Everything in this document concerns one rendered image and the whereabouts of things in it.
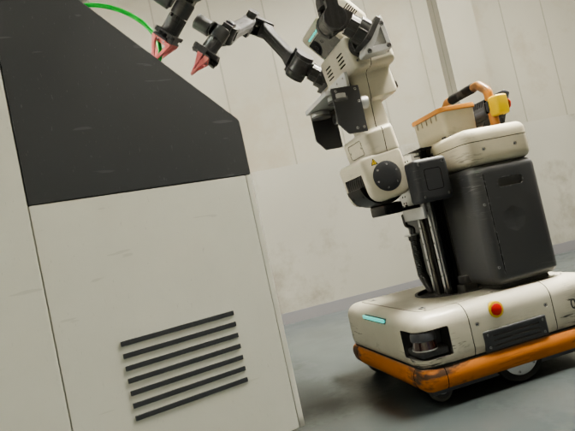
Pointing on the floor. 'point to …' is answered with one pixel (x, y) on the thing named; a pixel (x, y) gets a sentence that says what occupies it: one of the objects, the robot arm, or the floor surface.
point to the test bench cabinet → (167, 310)
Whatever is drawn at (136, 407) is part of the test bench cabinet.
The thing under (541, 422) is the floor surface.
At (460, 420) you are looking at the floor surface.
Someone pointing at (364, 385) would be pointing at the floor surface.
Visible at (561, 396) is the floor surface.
